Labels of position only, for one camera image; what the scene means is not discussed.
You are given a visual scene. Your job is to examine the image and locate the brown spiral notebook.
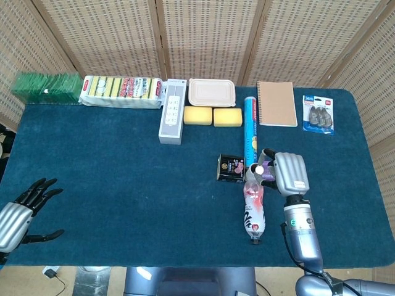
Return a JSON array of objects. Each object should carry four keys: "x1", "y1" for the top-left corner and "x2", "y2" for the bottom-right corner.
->
[{"x1": 256, "y1": 81, "x2": 299, "y2": 128}]

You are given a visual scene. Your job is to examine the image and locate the black luncheon meat tin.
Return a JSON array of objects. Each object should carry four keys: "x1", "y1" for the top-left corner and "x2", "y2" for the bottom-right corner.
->
[{"x1": 217, "y1": 153, "x2": 247, "y2": 183}]

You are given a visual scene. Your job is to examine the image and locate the blue carpet mat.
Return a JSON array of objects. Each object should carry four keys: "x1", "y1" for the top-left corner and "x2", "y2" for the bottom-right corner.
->
[{"x1": 0, "y1": 86, "x2": 395, "y2": 268}]

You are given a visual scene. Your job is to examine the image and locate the green scouring pad pack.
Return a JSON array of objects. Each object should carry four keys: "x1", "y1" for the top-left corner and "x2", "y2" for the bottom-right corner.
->
[{"x1": 11, "y1": 72, "x2": 81, "y2": 104}]

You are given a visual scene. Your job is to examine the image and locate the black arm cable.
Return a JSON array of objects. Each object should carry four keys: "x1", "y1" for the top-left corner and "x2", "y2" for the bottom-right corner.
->
[{"x1": 280, "y1": 221, "x2": 337, "y2": 296}]

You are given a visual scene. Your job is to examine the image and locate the plastic bottle pink white label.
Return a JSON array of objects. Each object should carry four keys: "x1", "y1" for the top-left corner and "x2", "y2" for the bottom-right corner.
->
[{"x1": 243, "y1": 180, "x2": 267, "y2": 246}]

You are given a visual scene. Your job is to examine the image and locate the bagged yellow sponge multipack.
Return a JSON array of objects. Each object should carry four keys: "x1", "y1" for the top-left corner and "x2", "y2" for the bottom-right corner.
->
[{"x1": 78, "y1": 75, "x2": 164, "y2": 110}]

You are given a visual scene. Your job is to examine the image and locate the woven wooden folding screen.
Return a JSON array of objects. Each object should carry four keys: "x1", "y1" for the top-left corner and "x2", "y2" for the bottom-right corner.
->
[{"x1": 0, "y1": 0, "x2": 395, "y2": 223}]

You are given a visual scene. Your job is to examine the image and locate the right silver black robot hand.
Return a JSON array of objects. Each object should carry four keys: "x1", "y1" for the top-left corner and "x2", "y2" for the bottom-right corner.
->
[{"x1": 246, "y1": 148, "x2": 310, "y2": 197}]

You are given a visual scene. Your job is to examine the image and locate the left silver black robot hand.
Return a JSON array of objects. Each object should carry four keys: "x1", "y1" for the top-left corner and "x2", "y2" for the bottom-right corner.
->
[{"x1": 0, "y1": 178, "x2": 65, "y2": 252}]

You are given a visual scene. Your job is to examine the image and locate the grey metal floor box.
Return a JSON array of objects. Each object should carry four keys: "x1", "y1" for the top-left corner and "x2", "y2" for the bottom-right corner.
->
[{"x1": 75, "y1": 266, "x2": 112, "y2": 296}]

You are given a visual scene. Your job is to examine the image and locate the correction tape blister pack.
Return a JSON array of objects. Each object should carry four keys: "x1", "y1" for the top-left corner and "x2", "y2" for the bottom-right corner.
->
[{"x1": 301, "y1": 94, "x2": 336, "y2": 136}]

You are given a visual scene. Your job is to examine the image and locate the white power strip box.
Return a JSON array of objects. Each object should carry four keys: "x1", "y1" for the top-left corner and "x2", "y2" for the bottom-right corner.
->
[{"x1": 158, "y1": 78, "x2": 188, "y2": 146}]

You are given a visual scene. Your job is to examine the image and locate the beige lidded food container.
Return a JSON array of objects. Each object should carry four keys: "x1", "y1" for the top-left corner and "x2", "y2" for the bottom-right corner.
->
[{"x1": 188, "y1": 78, "x2": 236, "y2": 108}]

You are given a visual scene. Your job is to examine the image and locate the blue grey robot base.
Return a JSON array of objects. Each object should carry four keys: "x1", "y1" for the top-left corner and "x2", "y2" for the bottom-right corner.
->
[{"x1": 123, "y1": 266, "x2": 257, "y2": 296}]

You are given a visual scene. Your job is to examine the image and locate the white paper roll cardboard core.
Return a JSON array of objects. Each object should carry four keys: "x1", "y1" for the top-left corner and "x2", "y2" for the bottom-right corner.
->
[{"x1": 244, "y1": 163, "x2": 263, "y2": 183}]

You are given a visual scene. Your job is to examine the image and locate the yellow sponge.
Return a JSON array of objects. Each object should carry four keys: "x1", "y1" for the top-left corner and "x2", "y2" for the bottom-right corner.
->
[
  {"x1": 213, "y1": 107, "x2": 243, "y2": 128},
  {"x1": 183, "y1": 106, "x2": 213, "y2": 126}
]

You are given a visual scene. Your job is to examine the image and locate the blue cling film roll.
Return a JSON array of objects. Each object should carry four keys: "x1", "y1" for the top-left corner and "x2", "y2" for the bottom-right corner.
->
[{"x1": 243, "y1": 96, "x2": 260, "y2": 166}]

